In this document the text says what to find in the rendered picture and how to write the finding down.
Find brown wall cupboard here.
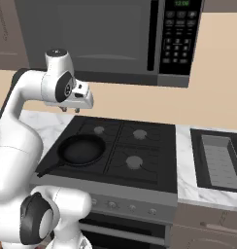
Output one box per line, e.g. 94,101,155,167
201,0,237,15

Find brown cupboard handle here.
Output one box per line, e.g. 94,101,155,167
199,221,237,233

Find dark sink with grey basin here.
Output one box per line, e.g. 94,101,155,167
189,127,237,195

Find black frying pan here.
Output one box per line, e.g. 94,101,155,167
36,133,107,178

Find black and grey stove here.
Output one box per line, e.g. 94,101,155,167
29,115,179,249

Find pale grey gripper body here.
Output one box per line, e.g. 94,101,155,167
57,89,95,111

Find brown base cupboard front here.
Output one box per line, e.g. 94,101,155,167
170,202,237,249

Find grey oven door handle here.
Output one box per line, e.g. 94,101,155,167
79,223,167,246

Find grey microwave oven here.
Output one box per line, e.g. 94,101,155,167
14,0,206,89

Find black microwave door handle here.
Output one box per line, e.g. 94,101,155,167
146,0,160,72

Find brown wall cupboard door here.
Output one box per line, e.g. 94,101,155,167
0,0,31,71

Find black oven door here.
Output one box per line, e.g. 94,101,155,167
77,212,173,249

